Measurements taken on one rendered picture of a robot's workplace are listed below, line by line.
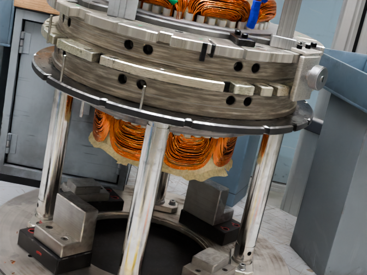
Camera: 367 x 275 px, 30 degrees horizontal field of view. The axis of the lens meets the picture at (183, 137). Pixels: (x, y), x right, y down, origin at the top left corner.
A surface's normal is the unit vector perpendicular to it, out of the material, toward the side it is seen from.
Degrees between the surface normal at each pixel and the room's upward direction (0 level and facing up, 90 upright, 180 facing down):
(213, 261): 0
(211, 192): 90
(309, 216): 90
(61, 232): 0
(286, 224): 0
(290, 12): 90
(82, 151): 90
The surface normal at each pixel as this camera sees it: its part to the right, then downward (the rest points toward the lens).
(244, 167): 0.90, 0.29
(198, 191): -0.65, 0.10
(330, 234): -0.93, -0.08
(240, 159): -0.40, 0.20
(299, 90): 0.76, 0.33
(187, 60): 0.03, 0.30
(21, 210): 0.20, -0.93
